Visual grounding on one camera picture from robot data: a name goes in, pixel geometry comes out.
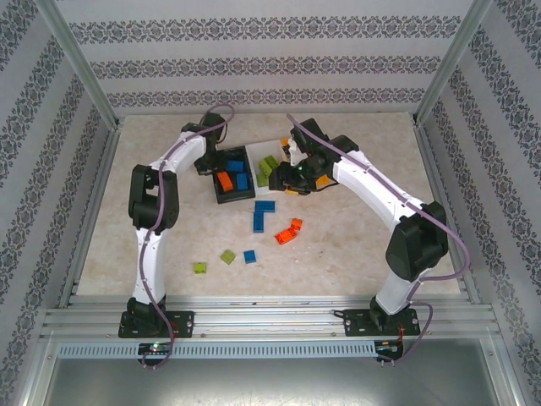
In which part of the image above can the aluminium table side rail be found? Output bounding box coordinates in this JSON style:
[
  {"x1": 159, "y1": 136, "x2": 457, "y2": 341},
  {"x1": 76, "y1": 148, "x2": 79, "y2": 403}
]
[
  {"x1": 412, "y1": 113, "x2": 482, "y2": 305},
  {"x1": 58, "y1": 117, "x2": 124, "y2": 309}
]

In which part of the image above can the slotted grey cable duct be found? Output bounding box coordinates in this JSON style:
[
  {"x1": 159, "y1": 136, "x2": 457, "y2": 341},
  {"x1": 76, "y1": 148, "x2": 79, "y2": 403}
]
[{"x1": 57, "y1": 340, "x2": 378, "y2": 359}]

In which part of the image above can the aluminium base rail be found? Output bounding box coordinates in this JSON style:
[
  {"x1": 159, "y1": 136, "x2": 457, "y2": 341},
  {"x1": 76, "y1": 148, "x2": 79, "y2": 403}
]
[{"x1": 40, "y1": 295, "x2": 500, "y2": 340}]

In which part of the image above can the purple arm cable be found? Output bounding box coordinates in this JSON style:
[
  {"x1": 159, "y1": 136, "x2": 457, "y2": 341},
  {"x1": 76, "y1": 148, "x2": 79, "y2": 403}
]
[
  {"x1": 286, "y1": 112, "x2": 472, "y2": 365},
  {"x1": 139, "y1": 104, "x2": 236, "y2": 371}
]

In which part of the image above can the grey metal panel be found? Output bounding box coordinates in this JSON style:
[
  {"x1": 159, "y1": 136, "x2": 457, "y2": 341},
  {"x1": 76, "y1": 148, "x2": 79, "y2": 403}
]
[{"x1": 25, "y1": 357, "x2": 521, "y2": 406}]

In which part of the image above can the aluminium frame post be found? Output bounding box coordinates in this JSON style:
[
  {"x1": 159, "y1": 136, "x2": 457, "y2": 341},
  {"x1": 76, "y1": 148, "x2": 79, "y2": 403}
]
[
  {"x1": 32, "y1": 0, "x2": 122, "y2": 130},
  {"x1": 412, "y1": 0, "x2": 495, "y2": 126}
]

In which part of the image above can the yellow plastic bin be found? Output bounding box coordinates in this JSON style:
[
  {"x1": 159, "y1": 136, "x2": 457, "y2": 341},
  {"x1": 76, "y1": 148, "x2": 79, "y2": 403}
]
[{"x1": 279, "y1": 135, "x2": 331, "y2": 190}]

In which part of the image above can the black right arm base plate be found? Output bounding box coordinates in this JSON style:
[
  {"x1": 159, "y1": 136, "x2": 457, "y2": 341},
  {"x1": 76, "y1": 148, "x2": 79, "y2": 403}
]
[{"x1": 342, "y1": 307, "x2": 419, "y2": 338}]

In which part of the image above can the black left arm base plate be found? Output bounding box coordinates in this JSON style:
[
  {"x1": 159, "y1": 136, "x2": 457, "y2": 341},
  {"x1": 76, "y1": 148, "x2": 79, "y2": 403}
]
[{"x1": 117, "y1": 310, "x2": 195, "y2": 339}]

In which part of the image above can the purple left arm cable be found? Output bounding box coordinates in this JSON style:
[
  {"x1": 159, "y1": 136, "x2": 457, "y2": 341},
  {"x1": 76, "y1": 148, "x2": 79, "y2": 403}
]
[{"x1": 139, "y1": 104, "x2": 236, "y2": 371}]

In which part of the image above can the black plastic bin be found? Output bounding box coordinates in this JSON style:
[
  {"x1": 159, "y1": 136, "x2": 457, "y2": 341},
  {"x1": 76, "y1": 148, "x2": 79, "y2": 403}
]
[{"x1": 210, "y1": 145, "x2": 257, "y2": 206}]

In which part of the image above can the white plastic bin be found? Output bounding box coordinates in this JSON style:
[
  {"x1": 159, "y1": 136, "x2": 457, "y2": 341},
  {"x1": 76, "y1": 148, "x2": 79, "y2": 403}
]
[{"x1": 245, "y1": 138, "x2": 292, "y2": 196}]

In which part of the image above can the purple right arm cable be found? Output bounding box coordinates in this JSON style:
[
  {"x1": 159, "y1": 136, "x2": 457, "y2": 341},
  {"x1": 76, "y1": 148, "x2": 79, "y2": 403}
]
[{"x1": 286, "y1": 112, "x2": 472, "y2": 365}]

